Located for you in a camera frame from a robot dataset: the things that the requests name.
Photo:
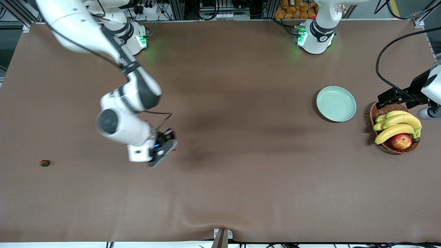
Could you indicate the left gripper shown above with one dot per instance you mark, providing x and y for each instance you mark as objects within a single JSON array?
[{"x": 414, "y": 90}]

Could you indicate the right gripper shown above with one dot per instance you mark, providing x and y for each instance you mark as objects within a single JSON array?
[{"x": 168, "y": 134}]

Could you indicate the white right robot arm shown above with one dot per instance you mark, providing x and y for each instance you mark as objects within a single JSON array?
[{"x": 117, "y": 122}]

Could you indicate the light green round plate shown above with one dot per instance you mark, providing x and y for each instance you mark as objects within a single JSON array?
[{"x": 336, "y": 103}]

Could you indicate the yellow banana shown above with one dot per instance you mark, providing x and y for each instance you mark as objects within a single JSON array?
[
  {"x": 392, "y": 132},
  {"x": 396, "y": 113},
  {"x": 403, "y": 120}
]

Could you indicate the brown wicker basket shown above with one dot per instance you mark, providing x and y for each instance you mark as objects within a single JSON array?
[{"x": 376, "y": 112}]

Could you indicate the red apple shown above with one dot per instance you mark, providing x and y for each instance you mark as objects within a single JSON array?
[{"x": 401, "y": 141}]

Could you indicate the brown table cover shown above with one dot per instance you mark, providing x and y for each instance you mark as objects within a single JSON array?
[{"x": 220, "y": 193}]

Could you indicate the white power strip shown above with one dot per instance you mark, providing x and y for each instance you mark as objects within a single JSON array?
[{"x": 151, "y": 9}]

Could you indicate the orange bread roll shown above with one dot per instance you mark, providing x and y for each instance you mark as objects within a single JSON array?
[
  {"x": 279, "y": 13},
  {"x": 296, "y": 13},
  {"x": 289, "y": 15},
  {"x": 304, "y": 6},
  {"x": 311, "y": 12},
  {"x": 284, "y": 4}
]

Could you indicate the aluminium frame profile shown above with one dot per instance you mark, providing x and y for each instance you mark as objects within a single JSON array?
[
  {"x": 175, "y": 9},
  {"x": 20, "y": 15},
  {"x": 269, "y": 8},
  {"x": 425, "y": 12}
]

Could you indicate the metal mount bracket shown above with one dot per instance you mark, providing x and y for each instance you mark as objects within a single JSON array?
[{"x": 222, "y": 239}]

